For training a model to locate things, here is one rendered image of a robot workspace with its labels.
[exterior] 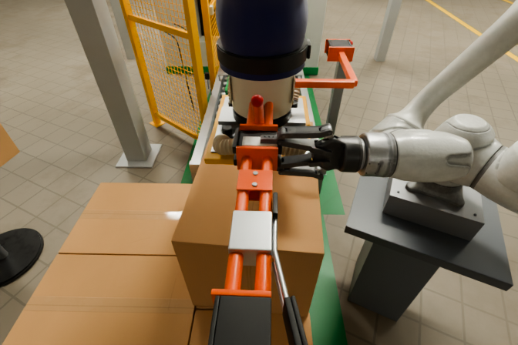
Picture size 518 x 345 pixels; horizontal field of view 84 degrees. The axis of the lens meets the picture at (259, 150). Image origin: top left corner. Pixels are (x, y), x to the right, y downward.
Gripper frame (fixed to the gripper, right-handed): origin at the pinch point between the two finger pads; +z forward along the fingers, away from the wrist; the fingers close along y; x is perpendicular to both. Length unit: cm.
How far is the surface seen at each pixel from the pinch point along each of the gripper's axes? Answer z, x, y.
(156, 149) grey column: 97, 144, 121
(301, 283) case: -12.6, -5.4, 44.7
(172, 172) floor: 76, 117, 123
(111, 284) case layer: 55, 2, 69
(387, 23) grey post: -146, 350, 73
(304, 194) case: -13.0, 14.2, 28.6
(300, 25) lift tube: -7.9, 20.1, -18.9
